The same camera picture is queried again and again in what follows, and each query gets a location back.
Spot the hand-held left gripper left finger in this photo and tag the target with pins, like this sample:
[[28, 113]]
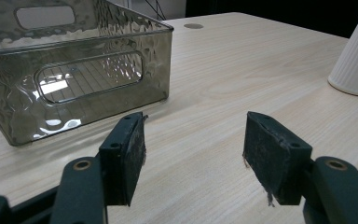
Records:
[[118, 161]]

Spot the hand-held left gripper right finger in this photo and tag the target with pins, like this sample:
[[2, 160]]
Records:
[[279, 158]]

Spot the smoky transparent plastic storage bin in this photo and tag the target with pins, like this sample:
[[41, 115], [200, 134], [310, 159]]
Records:
[[84, 81]]

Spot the round grey desk grommet cap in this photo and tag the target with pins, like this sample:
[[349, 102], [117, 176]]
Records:
[[193, 26]]

